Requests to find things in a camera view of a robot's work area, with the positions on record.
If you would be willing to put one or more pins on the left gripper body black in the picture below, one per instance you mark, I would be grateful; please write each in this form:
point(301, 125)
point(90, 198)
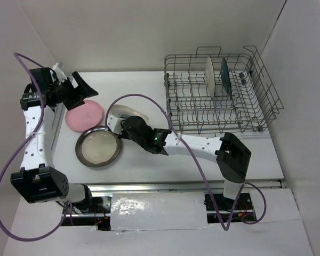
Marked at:
point(66, 94)

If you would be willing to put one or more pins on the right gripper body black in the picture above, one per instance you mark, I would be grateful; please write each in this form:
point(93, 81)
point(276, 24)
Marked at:
point(125, 134)

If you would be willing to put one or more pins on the beige bowl blue rings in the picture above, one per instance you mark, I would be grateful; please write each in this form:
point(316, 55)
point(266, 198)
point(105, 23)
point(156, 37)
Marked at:
point(125, 110)

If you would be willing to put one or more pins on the cream plate with tree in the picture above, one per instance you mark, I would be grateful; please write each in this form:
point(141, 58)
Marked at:
point(210, 76)

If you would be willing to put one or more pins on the blue floral plate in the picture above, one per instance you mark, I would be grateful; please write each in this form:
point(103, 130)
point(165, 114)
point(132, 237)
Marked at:
point(224, 72)

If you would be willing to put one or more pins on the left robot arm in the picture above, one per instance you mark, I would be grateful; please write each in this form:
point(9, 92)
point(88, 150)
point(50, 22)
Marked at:
point(38, 181)

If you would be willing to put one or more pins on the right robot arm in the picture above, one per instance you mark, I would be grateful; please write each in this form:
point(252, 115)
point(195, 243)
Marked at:
point(227, 151)

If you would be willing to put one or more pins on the pink plate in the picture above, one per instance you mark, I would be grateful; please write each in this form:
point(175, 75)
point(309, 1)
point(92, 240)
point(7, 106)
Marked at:
point(85, 116)

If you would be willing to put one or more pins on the brown rimmed cream plate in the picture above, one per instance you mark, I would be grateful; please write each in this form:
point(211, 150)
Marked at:
point(97, 147)

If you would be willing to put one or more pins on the white sheet front cover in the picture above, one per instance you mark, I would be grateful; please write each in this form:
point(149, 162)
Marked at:
point(158, 211)

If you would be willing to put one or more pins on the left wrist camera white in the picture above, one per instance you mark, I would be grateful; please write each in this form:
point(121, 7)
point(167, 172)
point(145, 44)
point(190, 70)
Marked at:
point(59, 73)

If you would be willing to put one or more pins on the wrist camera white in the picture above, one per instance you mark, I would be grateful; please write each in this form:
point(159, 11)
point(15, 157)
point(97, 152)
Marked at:
point(115, 124)
point(59, 73)

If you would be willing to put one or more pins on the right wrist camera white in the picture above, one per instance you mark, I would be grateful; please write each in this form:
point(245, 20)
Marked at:
point(115, 124)

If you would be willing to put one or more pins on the grey wire dish rack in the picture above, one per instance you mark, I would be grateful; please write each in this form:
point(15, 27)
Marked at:
point(254, 105)

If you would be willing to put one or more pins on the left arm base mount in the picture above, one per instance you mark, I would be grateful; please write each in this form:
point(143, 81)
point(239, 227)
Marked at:
point(94, 212)

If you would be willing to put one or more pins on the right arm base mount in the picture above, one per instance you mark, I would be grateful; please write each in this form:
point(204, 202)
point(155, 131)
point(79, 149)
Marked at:
point(243, 209)

